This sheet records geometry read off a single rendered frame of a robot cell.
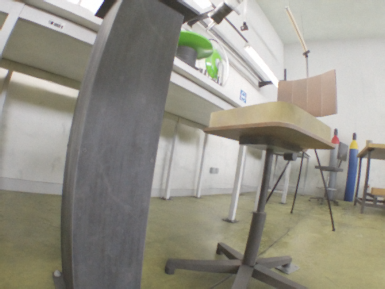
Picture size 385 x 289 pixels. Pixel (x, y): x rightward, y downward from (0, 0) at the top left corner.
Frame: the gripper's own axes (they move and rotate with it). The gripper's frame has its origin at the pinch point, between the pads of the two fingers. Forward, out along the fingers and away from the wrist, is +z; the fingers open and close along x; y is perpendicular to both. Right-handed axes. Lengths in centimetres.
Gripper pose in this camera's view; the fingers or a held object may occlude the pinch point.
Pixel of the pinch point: (206, 30)
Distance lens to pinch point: 115.1
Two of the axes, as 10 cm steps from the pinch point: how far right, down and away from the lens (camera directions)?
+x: -6.9, -1.6, -7.0
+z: -6.7, 5.2, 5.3
